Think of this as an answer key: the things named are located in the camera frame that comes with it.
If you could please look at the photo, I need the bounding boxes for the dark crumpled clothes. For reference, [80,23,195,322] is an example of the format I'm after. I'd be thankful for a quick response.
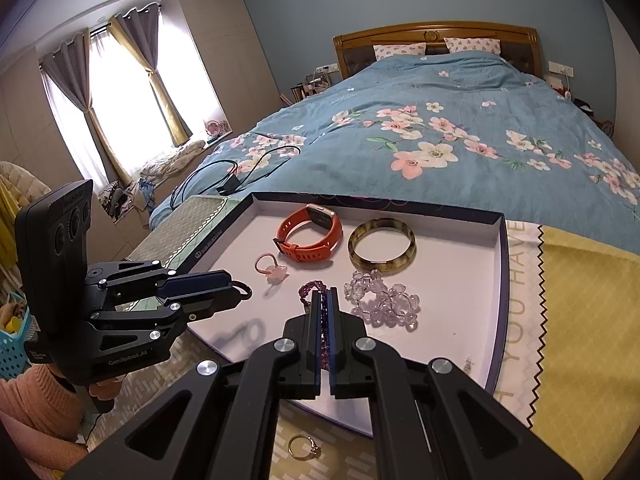
[100,182,138,221]

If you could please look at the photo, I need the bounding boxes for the gold ring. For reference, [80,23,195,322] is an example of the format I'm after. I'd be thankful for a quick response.
[287,433,322,461]

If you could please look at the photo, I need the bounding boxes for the wooden headboard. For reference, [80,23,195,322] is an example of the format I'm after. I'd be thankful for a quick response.
[332,21,545,81]

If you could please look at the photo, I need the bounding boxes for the grey and yellow curtain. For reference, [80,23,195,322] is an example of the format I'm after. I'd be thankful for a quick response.
[107,2,195,147]
[39,30,132,188]

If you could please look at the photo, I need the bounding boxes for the floral pillow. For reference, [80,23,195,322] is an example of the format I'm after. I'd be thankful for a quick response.
[444,36,502,56]
[374,42,427,61]

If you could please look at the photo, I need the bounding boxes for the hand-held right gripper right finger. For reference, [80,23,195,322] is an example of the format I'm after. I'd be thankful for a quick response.
[330,290,583,480]

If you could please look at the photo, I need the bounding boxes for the purple beaded bracelet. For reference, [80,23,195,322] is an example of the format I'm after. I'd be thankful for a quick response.
[344,269,422,332]

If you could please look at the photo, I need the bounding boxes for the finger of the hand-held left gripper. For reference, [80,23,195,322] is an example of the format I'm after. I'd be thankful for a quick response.
[85,259,233,306]
[90,285,253,356]

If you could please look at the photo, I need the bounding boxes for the person's pink clothing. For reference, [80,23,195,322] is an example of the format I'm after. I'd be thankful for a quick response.
[0,417,88,480]

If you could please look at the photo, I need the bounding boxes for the beige built-in wardrobe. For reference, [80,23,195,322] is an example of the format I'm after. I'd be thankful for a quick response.
[175,0,281,133]

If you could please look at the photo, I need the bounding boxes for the person's left forearm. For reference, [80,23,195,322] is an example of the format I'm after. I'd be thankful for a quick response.
[0,362,91,441]

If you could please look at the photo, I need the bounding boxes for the cream quilted cloth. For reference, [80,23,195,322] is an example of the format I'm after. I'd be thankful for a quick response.
[0,160,51,221]

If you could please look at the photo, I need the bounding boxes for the black cable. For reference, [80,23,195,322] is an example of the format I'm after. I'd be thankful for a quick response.
[170,145,303,211]

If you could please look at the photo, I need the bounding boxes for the dark blue shallow box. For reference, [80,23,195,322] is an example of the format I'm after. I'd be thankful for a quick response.
[192,191,511,441]

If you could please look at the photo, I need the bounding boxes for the olive tortoiseshell bangle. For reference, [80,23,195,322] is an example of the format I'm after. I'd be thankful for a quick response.
[347,217,417,276]

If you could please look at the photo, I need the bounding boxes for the green diamond fabric swatch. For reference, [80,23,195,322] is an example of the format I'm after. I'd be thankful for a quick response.
[167,195,253,271]

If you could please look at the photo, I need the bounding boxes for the orange smartwatch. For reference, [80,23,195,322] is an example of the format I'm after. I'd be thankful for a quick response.
[273,203,344,264]

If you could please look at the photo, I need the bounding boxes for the white lettered fabric swatch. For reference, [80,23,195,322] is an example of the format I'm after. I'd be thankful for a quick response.
[492,220,546,431]

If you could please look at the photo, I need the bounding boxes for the nightstand clutter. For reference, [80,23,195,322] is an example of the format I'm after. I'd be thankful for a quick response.
[557,87,616,131]

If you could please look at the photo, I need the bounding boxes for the group of cosmetic bottles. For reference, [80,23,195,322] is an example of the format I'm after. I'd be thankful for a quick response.
[290,72,333,106]

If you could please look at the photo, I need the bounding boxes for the bed with floral duvet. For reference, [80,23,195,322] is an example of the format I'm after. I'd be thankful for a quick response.
[149,52,640,251]

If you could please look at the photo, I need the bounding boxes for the blue plastic basket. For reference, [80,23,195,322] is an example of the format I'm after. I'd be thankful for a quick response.
[0,327,42,382]

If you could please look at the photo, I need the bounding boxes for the mustard yellow fabric swatch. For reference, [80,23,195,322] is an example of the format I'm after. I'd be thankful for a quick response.
[530,225,640,466]

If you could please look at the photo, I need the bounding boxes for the person's left hand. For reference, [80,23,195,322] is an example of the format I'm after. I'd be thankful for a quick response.
[94,377,123,403]

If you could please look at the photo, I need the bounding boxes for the blue garment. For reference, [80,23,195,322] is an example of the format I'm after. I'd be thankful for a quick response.
[136,176,157,211]

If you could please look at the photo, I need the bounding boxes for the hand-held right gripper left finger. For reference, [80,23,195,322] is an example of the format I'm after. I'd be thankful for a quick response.
[65,291,326,480]

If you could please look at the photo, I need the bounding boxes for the light crumpled clothes pile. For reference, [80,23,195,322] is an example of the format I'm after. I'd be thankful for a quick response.
[140,140,206,178]

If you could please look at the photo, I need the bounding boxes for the pink flower hair tie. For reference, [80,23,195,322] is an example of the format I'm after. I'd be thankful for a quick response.
[254,254,292,286]

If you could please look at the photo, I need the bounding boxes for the purple bead bracelet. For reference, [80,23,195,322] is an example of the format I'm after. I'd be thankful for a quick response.
[298,280,341,373]

